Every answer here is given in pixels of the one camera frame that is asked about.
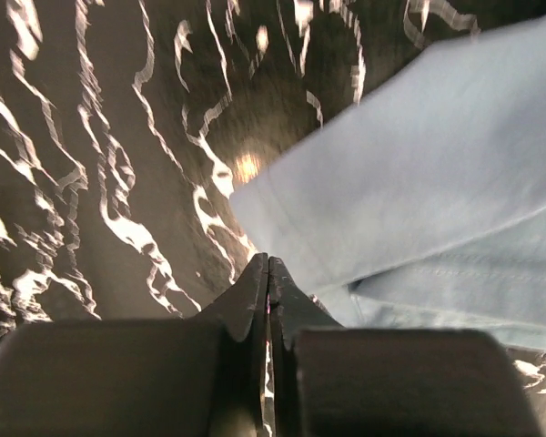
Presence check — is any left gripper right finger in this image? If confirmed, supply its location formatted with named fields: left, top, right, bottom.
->
left=268, top=258, right=541, bottom=436

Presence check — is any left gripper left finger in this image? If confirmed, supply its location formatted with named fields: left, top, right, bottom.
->
left=0, top=254, right=268, bottom=436

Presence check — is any grey-blue t shirt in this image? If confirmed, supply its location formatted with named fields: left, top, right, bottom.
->
left=230, top=16, right=546, bottom=351

